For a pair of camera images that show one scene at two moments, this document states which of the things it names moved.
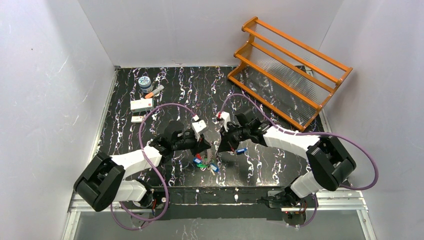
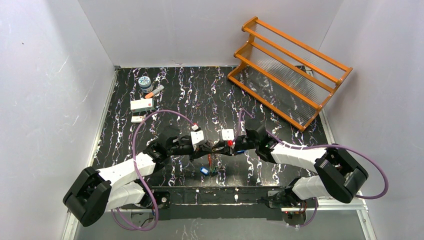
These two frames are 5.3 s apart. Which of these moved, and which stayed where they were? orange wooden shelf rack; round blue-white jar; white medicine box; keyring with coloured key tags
Moved: keyring with coloured key tags
Stayed: orange wooden shelf rack; round blue-white jar; white medicine box
